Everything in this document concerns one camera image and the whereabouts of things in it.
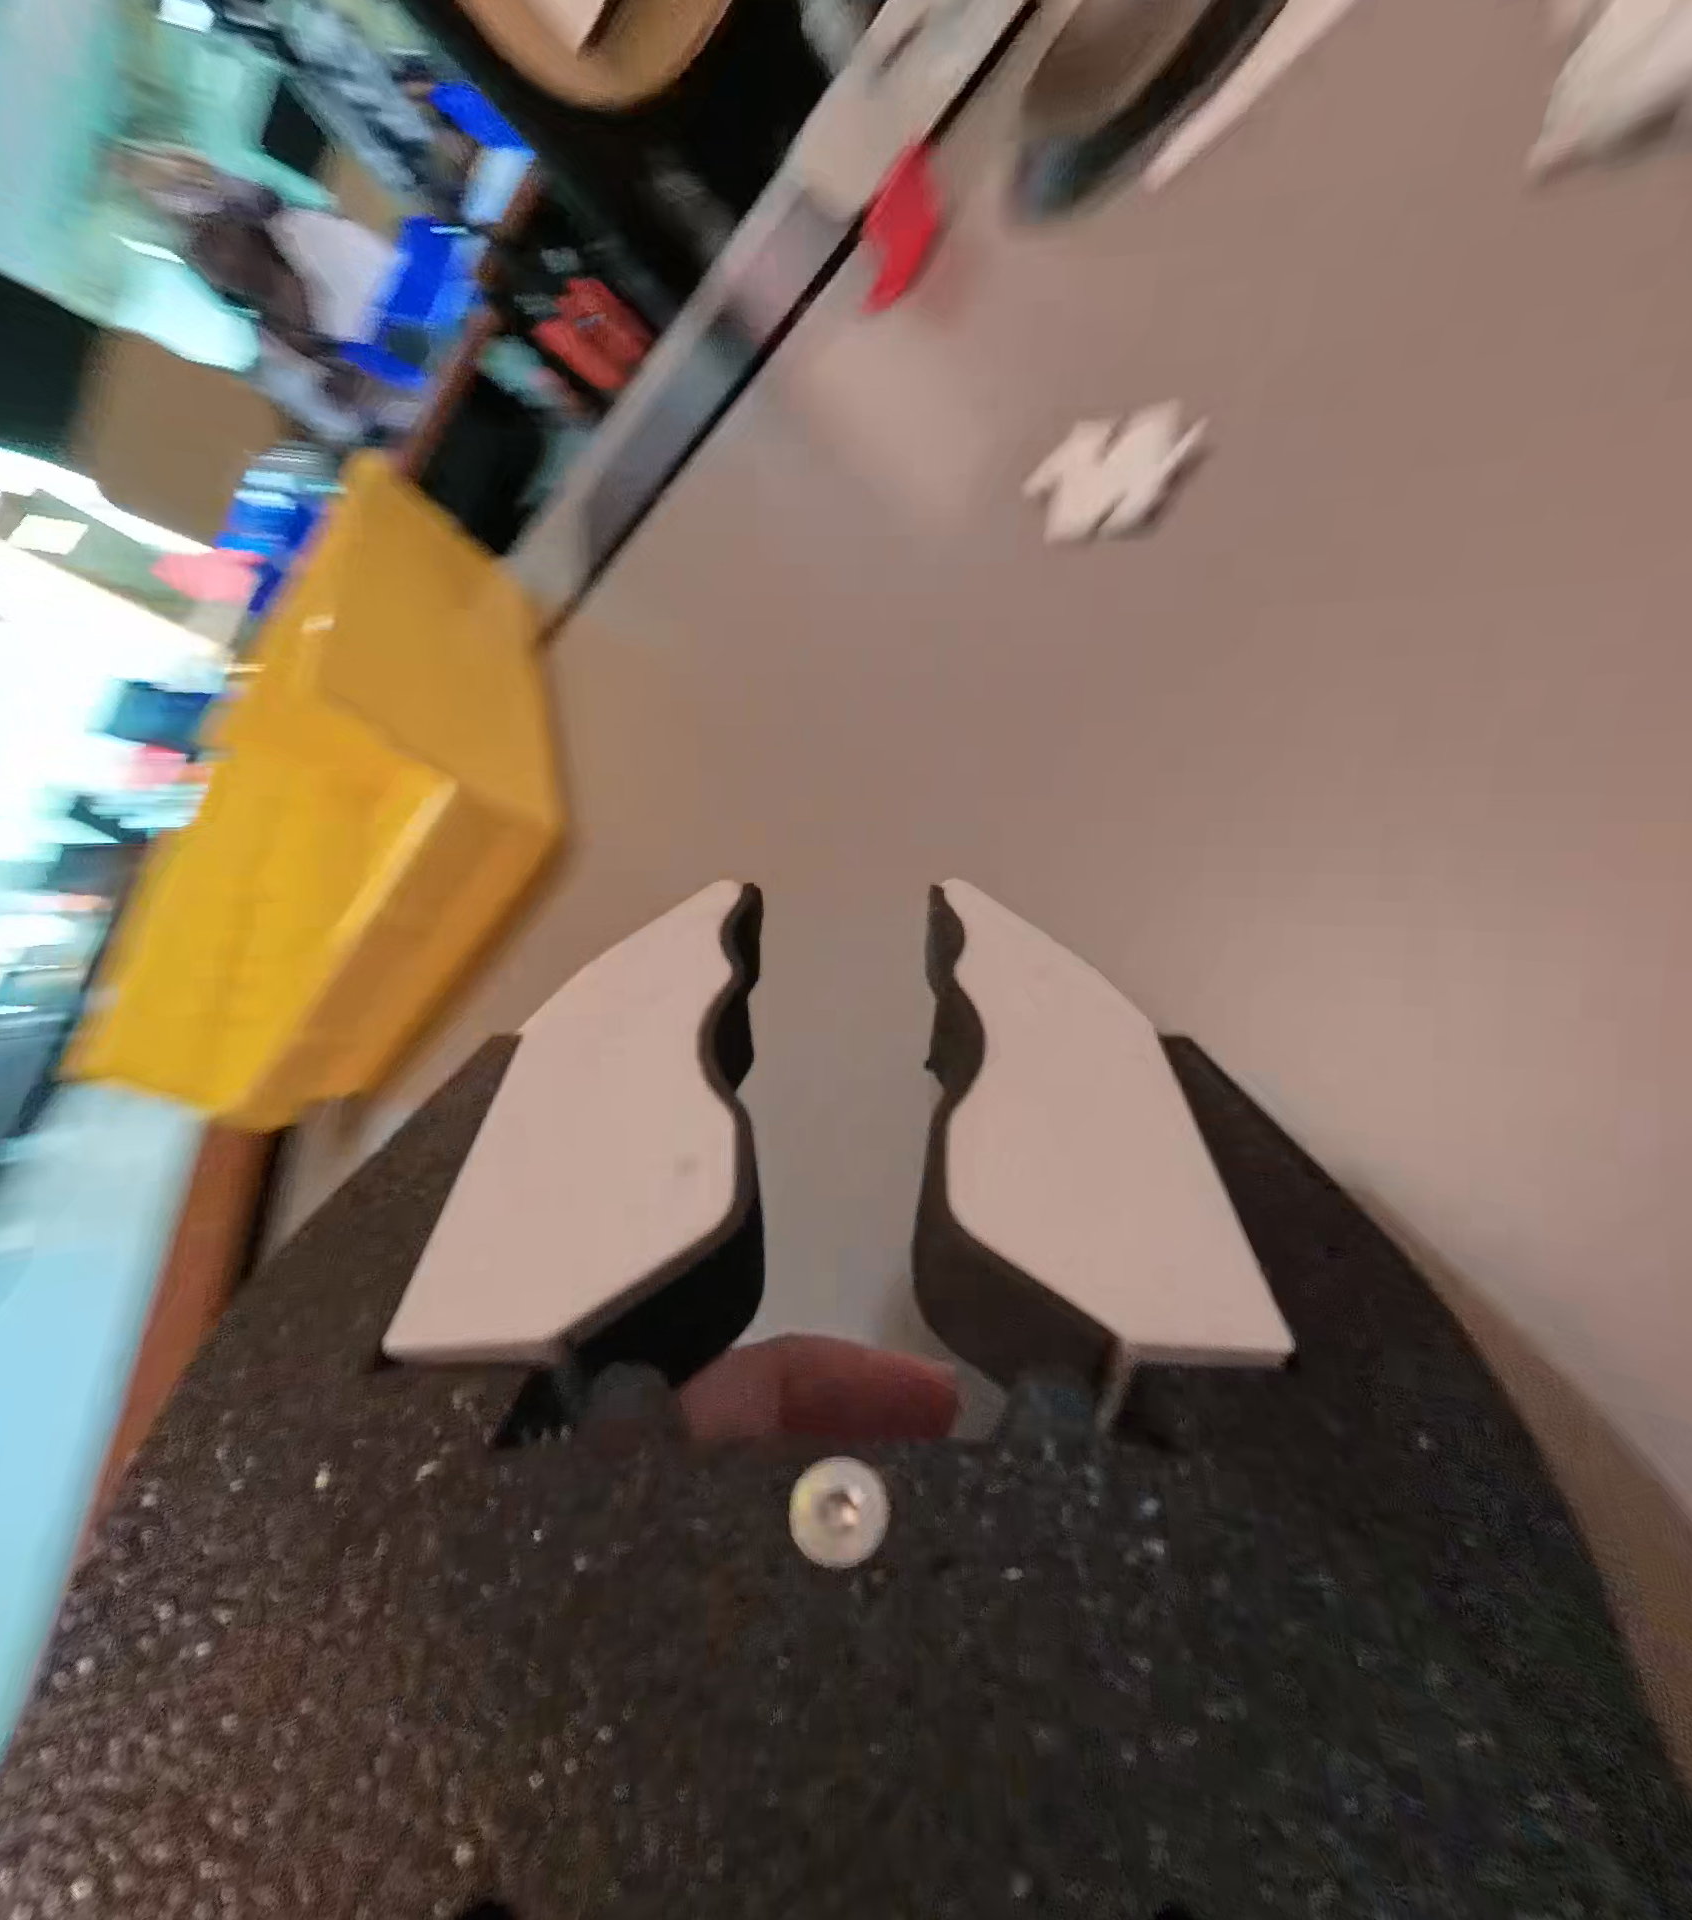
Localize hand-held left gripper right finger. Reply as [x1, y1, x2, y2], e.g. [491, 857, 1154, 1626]
[913, 878, 1302, 1427]

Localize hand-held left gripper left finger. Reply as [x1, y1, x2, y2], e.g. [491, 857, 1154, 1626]
[379, 878, 770, 1412]

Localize partly built puzzle ball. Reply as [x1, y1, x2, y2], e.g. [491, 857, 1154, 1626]
[1524, 0, 1692, 183]

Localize white puzzle piece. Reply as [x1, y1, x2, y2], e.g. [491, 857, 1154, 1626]
[1022, 399, 1212, 547]

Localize black round ball stand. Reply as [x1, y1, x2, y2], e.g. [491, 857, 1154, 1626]
[1003, 0, 1290, 219]

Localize yellow plastic bin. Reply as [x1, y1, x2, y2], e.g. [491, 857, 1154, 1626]
[58, 449, 570, 1133]

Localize dark adjacent table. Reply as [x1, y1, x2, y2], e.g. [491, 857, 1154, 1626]
[508, 144, 938, 631]

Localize blue storage bins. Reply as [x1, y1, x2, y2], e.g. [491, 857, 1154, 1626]
[366, 83, 535, 377]

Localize small red plastic clip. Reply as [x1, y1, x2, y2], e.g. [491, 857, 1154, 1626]
[862, 144, 945, 314]

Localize white instruction leaflet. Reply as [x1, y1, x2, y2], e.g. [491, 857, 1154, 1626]
[1145, 0, 1364, 195]

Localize wooden board with instruction sheet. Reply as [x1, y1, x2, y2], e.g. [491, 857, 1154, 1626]
[457, 0, 742, 109]

